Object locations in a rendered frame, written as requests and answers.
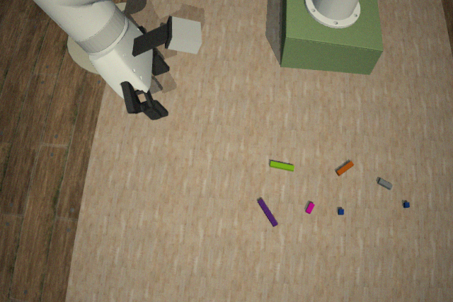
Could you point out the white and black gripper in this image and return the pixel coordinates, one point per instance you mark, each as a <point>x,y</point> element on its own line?
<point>122,71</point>

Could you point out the magenta rod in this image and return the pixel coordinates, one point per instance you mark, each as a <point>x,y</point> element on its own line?
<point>310,207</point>

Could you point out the lime green rectangular bar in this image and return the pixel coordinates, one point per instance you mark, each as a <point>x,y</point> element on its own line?
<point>282,166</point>

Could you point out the purple rod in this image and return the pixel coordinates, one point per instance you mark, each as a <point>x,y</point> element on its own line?
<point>267,212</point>

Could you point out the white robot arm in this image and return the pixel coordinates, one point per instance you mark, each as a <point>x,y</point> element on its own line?
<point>96,24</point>

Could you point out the grey rod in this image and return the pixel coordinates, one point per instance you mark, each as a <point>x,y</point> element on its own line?
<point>385,184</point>

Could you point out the orange rod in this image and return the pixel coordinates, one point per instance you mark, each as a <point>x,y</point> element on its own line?
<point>345,168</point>

